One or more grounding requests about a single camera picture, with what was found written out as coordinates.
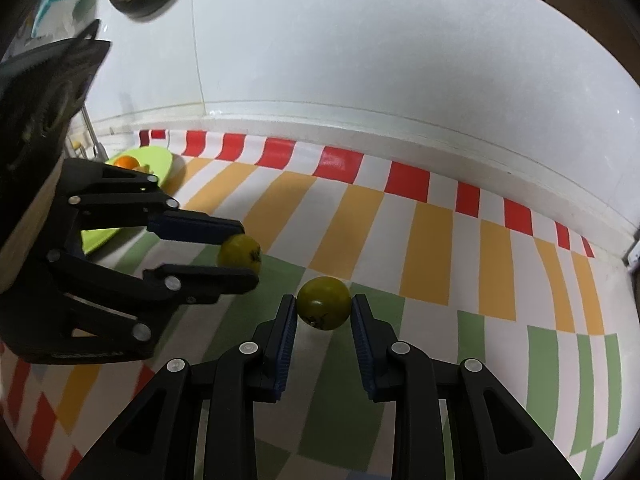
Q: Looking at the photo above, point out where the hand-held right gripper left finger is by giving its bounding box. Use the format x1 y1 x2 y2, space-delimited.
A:
67 294 299 480

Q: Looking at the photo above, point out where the curved steel faucet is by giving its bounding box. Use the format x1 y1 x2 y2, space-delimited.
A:
81 102 107 159

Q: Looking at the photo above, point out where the striped checked tablecloth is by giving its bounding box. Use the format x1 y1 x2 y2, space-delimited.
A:
0 129 626 480

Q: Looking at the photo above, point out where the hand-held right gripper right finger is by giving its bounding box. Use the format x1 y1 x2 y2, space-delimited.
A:
350 294 583 480

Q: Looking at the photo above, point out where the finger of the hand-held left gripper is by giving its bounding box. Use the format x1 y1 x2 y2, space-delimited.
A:
46 247 260 331
62 157 246 248

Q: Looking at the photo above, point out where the green plate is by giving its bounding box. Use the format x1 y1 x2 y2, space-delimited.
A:
80 146 173 256

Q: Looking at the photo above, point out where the small yellow-green citrus fruit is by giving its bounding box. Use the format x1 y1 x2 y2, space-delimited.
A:
297 276 352 332
217 233 263 275

